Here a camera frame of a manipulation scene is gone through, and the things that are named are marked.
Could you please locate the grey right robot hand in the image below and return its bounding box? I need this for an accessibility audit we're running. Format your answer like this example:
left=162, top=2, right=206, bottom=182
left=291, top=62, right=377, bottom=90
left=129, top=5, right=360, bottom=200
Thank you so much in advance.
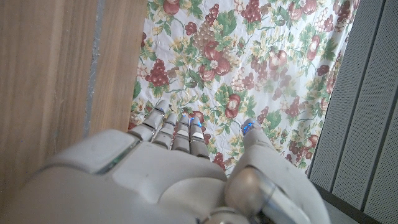
left=0, top=100, right=332, bottom=224

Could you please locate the floral fruit print backdrop cloth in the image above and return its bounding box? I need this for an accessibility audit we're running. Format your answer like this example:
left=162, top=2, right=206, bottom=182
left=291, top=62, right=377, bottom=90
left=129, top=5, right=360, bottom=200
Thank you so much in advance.
left=127, top=0, right=361, bottom=175

